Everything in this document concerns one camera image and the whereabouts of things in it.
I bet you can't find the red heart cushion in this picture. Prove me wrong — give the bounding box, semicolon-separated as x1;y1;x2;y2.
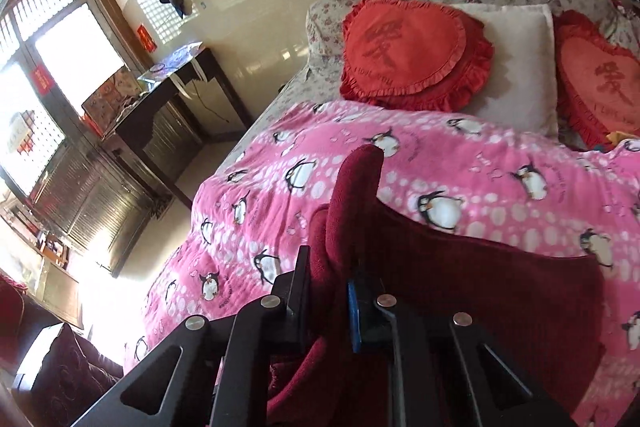
552;9;640;148
340;0;496;112

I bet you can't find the pink penguin print blanket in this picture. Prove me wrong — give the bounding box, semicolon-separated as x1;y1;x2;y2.
122;99;640;427

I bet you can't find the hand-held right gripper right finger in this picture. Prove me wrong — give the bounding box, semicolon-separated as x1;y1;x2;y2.
347;274;581;427

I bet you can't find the wooden framed window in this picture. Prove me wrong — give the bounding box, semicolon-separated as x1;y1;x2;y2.
0;0;141;198

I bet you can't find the dark red sofa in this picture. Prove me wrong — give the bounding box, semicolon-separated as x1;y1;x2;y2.
0;272;126;427

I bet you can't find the white pillow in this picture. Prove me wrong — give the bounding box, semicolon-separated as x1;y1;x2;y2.
450;3;561;138

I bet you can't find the dark slatted cabinet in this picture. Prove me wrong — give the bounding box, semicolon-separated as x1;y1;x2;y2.
30;142;171;278

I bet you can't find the dark red sweater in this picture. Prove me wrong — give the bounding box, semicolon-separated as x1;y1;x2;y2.
265;144;608;427

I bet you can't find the dark wooden desk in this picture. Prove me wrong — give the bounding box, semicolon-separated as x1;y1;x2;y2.
100;47;251;212

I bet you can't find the red paper window decoration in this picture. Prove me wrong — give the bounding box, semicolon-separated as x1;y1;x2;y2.
30;67;53;94

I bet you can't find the black cable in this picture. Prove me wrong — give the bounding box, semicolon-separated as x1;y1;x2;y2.
192;79;216;122

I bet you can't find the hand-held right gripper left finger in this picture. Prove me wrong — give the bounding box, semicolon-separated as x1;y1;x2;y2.
70;246;313;427

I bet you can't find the printed cardboard box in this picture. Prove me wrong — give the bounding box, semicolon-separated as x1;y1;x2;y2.
81;72;143;132

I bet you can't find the red paper wall decoration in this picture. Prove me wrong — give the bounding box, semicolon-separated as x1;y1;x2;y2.
137;24;157;54

